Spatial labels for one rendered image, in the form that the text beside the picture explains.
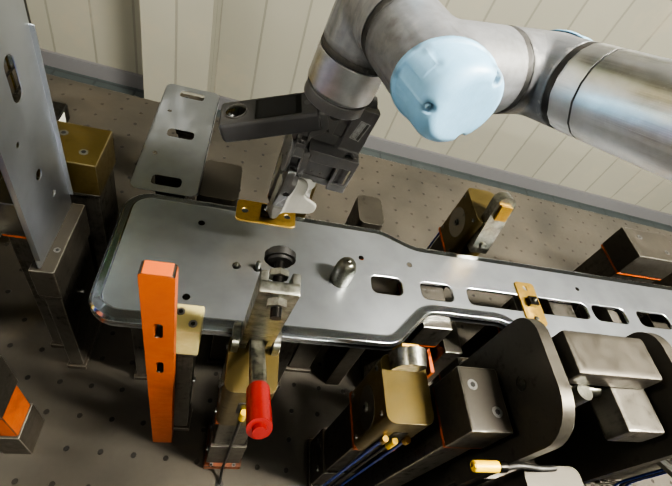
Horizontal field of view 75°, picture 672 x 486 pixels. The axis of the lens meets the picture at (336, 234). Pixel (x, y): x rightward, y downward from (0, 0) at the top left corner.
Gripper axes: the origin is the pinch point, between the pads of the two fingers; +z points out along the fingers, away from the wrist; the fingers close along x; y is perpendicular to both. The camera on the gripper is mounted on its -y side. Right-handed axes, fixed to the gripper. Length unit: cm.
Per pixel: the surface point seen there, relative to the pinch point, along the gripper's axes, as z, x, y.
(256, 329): -3.6, -21.2, -1.2
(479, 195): -0.4, 15.1, 40.0
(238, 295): 8.4, -10.1, -1.5
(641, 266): 0, 8, 79
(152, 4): 56, 153, -44
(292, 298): -12.6, -22.6, -0.2
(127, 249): 10.0, -4.9, -16.8
